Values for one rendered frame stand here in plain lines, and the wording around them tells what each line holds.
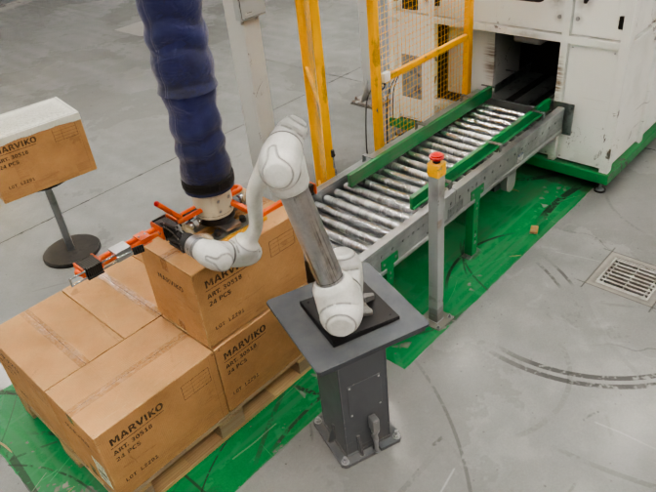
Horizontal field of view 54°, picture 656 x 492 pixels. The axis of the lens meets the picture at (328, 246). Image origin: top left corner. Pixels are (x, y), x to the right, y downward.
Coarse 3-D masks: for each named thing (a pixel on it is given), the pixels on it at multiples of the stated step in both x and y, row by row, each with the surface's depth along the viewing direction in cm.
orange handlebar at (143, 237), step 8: (232, 192) 282; (232, 200) 276; (280, 200) 272; (192, 208) 274; (240, 208) 272; (272, 208) 269; (184, 216) 269; (192, 216) 270; (264, 216) 267; (144, 232) 259; (152, 232) 263; (160, 232) 261; (128, 240) 257; (136, 240) 258; (144, 240) 257; (104, 256) 250; (104, 264) 246
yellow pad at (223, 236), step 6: (240, 216) 282; (246, 216) 286; (246, 222) 282; (234, 228) 279; (240, 228) 279; (246, 228) 280; (210, 234) 276; (216, 234) 274; (222, 234) 276; (228, 234) 275; (234, 234) 276; (222, 240) 273
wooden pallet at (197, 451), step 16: (288, 368) 325; (304, 368) 336; (272, 384) 331; (288, 384) 330; (256, 400) 323; (272, 400) 324; (32, 416) 329; (240, 416) 309; (208, 432) 295; (224, 432) 304; (64, 448) 305; (192, 448) 302; (208, 448) 301; (80, 464) 301; (176, 464) 296; (192, 464) 295; (160, 480) 289; (176, 480) 290
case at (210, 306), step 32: (288, 224) 288; (160, 256) 270; (288, 256) 296; (160, 288) 287; (192, 288) 261; (224, 288) 273; (256, 288) 287; (288, 288) 304; (192, 320) 278; (224, 320) 280
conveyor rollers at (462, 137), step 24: (456, 120) 455; (480, 120) 451; (504, 120) 441; (432, 144) 422; (456, 144) 419; (480, 144) 417; (504, 144) 415; (384, 168) 400; (408, 168) 398; (336, 192) 383; (360, 192) 382; (384, 192) 381; (408, 192) 380; (336, 216) 364; (360, 216) 363; (408, 216) 353; (336, 240) 344
